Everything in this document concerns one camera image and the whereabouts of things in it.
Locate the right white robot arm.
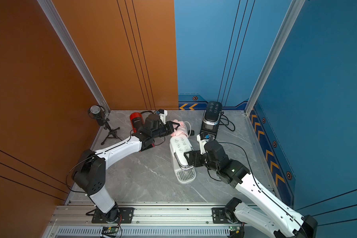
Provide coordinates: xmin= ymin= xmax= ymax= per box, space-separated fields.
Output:
xmin=182 ymin=140 xmax=318 ymax=238

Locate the black machine power cable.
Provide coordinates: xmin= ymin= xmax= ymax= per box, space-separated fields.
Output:
xmin=220 ymin=111 xmax=236 ymax=132

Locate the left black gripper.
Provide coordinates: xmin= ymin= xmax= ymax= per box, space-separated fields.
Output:
xmin=151 ymin=121 xmax=180 ymax=140

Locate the white coffee machine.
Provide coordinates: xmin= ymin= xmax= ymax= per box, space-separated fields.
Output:
xmin=170 ymin=135 xmax=196 ymax=184

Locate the white power cable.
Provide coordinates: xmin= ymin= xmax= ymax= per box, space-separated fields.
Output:
xmin=184 ymin=121 xmax=195 ymax=137

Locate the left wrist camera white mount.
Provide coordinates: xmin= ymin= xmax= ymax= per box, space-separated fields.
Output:
xmin=155 ymin=109 xmax=168 ymax=124

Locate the red Nespresso coffee machine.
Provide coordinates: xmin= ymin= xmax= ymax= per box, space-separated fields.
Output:
xmin=129 ymin=113 xmax=157 ymax=152

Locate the black coffee machine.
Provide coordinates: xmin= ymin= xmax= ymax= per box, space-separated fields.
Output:
xmin=200 ymin=101 xmax=222 ymax=140

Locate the black microphone on tripod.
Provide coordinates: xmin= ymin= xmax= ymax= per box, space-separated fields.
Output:
xmin=87 ymin=105 xmax=121 ymax=145

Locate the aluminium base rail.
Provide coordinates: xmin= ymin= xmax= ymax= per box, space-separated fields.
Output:
xmin=44 ymin=202 xmax=295 ymax=228

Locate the pink towel cloth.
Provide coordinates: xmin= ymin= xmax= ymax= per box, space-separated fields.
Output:
xmin=171 ymin=120 xmax=189 ymax=137

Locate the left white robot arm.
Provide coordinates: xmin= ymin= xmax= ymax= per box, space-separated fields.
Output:
xmin=71 ymin=114 xmax=180 ymax=223

